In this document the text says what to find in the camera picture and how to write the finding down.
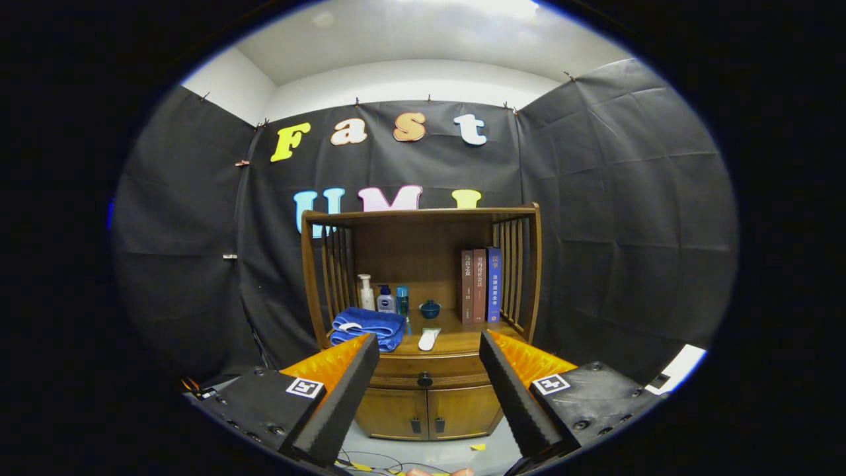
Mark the white blue-capped lotion bottle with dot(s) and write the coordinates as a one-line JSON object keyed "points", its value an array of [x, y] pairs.
{"points": [[386, 303]]}

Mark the folded blue towel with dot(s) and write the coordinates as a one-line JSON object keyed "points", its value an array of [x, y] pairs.
{"points": [[370, 324]]}

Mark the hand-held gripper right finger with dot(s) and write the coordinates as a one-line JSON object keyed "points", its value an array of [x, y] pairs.
{"points": [[512, 396]]}

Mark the brown wooden cabinet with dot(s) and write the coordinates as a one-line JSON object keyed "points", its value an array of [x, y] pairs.
{"points": [[416, 244]]}

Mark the wooden countertop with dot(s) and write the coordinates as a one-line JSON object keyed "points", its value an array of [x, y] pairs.
{"points": [[456, 337]]}

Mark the reddish brown book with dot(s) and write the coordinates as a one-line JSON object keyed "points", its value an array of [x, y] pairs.
{"points": [[480, 285]]}

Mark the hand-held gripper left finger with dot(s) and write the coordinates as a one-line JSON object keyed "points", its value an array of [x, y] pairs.
{"points": [[344, 403]]}

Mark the black drawer knob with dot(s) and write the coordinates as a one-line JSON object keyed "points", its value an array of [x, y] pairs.
{"points": [[424, 379]]}

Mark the teal transparent bottle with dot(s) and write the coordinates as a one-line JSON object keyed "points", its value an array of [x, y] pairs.
{"points": [[402, 301]]}

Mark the blue book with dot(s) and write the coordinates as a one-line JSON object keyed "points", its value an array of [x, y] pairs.
{"points": [[494, 284]]}

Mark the dark brown book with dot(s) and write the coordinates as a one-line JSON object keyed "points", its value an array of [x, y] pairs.
{"points": [[467, 287]]}

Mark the wooden cabinet door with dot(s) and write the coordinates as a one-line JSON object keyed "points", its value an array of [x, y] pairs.
{"points": [[390, 413], [462, 411]]}

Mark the white facial cleanser tube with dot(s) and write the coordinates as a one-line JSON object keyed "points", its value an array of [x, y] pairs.
{"points": [[428, 339]]}

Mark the black backdrop cloth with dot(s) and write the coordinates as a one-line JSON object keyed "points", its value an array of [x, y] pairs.
{"points": [[628, 198]]}

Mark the brown wooden drawer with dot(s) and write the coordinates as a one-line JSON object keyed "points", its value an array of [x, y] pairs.
{"points": [[456, 370]]}

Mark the white pump bottle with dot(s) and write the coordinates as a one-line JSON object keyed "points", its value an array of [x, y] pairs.
{"points": [[365, 295]]}

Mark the blue lidded teacup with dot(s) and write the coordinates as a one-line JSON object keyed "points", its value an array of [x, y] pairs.
{"points": [[429, 309]]}

